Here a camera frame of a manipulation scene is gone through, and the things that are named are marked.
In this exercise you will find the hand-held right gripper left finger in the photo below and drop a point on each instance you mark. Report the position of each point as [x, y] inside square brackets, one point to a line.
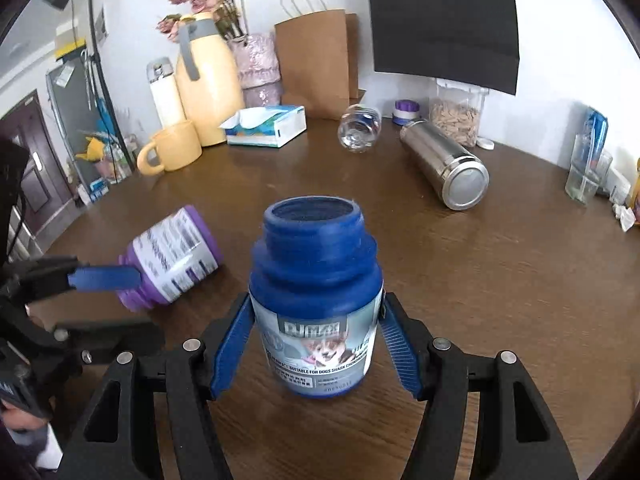
[230, 350]

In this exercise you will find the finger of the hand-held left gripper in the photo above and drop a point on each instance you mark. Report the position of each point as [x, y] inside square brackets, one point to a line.
[110, 335]
[107, 278]

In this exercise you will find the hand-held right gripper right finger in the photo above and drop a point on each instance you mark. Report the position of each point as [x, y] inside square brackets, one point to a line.
[400, 350]

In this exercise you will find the purple plastic bottle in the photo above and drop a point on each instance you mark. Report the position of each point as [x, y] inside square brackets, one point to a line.
[172, 252]

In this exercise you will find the blue plastic bottle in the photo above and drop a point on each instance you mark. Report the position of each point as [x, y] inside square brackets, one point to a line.
[315, 270]

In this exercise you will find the dark wooden door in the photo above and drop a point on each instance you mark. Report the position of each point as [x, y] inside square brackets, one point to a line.
[35, 170]

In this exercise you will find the yellow plush toy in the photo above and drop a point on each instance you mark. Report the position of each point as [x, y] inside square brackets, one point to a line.
[91, 149]

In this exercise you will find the dark grey cabinet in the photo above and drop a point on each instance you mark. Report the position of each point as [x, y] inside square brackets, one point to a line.
[70, 105]

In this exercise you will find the yellow mug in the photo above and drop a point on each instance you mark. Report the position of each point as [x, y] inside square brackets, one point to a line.
[175, 147]

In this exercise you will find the black tripod stand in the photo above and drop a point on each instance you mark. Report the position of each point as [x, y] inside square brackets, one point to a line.
[95, 60]

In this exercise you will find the white thermos bottle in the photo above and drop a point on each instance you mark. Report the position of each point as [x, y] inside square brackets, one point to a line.
[166, 97]

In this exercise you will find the stainless steel bottle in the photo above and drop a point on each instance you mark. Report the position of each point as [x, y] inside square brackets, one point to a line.
[442, 160]

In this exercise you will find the yellow thermos jug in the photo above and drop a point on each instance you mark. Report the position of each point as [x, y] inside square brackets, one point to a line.
[212, 90]

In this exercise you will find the blue tissue box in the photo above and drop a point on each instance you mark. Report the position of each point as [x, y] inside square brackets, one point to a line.
[270, 127]

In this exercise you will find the white round cap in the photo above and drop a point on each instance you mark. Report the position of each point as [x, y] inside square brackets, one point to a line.
[485, 144]

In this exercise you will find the clear glass jar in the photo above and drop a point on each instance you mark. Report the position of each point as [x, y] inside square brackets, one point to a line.
[357, 127]

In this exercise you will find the small purple lidded jar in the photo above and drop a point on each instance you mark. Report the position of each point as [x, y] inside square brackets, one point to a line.
[405, 111]

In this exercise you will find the clear container of seeds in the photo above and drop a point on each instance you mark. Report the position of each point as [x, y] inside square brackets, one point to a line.
[457, 115]

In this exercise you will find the clear drinking glass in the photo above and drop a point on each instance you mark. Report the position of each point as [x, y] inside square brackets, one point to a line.
[582, 180]

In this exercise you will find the pink vase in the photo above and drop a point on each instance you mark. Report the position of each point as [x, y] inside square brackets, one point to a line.
[260, 67]

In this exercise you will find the crumpled white paper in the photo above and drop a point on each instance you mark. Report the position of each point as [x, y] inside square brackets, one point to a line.
[625, 217]

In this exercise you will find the blue tube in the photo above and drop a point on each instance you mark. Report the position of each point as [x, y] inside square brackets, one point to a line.
[596, 127]

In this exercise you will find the brown paper bag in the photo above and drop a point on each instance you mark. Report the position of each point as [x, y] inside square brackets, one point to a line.
[312, 60]

